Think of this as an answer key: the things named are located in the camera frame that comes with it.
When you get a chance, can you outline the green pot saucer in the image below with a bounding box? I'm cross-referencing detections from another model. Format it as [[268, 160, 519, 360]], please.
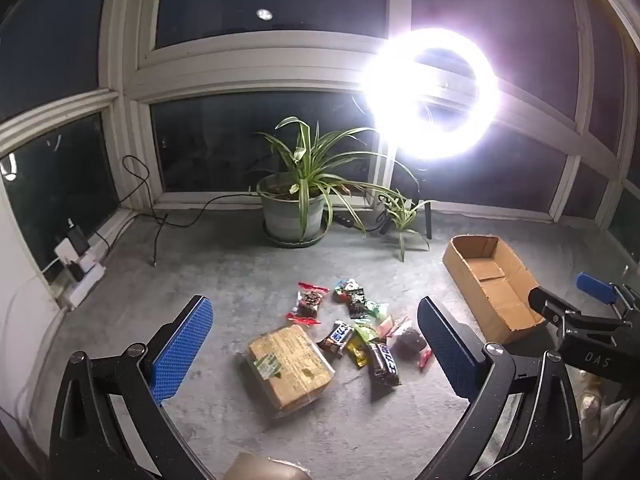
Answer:
[[263, 220, 332, 248]]

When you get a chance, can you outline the cardboard box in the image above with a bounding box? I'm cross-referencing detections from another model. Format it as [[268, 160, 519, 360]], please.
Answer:
[[442, 234, 547, 346]]

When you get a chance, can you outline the black cable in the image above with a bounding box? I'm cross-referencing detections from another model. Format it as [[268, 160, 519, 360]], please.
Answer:
[[121, 154, 261, 267]]

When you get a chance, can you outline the white window frame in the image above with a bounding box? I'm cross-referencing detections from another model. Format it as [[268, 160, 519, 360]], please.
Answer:
[[0, 0, 640, 226]]

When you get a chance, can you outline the brown chocolate bar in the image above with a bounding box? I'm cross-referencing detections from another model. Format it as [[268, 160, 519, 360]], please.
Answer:
[[317, 321, 355, 361]]

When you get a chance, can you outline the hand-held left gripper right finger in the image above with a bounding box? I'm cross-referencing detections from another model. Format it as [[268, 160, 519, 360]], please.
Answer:
[[415, 296, 583, 480]]

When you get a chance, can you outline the black charger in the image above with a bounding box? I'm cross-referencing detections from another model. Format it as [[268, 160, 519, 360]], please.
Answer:
[[67, 225, 91, 256]]

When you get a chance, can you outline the black tripod stand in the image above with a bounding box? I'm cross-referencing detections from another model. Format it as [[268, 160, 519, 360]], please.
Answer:
[[375, 157, 436, 241]]

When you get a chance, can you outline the colourful red-green snack packet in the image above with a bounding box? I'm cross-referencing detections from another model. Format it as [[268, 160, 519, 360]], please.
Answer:
[[334, 278, 361, 303]]

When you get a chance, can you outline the white power strip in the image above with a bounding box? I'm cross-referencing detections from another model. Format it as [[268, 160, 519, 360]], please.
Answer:
[[54, 240, 107, 311]]

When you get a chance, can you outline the grey plant pot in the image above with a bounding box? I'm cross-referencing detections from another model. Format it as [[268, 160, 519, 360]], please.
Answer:
[[256, 174, 326, 241]]

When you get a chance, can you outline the pink snack sachet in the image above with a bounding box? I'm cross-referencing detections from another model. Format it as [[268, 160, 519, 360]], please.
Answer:
[[376, 315, 408, 341]]

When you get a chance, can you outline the tan bread packet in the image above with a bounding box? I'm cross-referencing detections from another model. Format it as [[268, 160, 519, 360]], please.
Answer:
[[245, 324, 337, 418]]

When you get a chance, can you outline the clear red-ended date packet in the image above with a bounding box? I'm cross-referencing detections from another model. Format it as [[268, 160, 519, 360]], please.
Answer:
[[387, 316, 433, 372], [286, 281, 330, 326]]

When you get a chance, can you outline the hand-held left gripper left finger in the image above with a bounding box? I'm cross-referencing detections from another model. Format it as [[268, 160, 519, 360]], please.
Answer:
[[49, 295, 221, 480]]

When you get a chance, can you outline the large spider plant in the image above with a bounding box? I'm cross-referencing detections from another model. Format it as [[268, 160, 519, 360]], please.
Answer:
[[250, 116, 421, 243]]

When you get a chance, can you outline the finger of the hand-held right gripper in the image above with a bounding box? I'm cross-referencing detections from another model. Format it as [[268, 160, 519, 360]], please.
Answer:
[[528, 285, 636, 333], [575, 271, 640, 318]]

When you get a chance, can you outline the yellow snack sachet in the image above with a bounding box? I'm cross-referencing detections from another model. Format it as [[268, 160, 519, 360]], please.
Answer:
[[345, 337, 371, 370]]

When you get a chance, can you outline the ring light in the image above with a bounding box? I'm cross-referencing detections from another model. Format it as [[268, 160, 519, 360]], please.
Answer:
[[361, 27, 498, 158]]

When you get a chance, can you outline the small spider plantlet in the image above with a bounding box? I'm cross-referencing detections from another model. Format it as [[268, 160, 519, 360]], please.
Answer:
[[385, 190, 433, 263]]

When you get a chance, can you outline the purple packet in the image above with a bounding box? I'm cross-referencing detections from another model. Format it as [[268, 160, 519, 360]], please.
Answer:
[[367, 341, 402, 387]]

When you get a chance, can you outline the black snack sachet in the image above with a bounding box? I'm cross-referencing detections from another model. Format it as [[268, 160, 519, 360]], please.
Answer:
[[347, 287, 370, 320]]

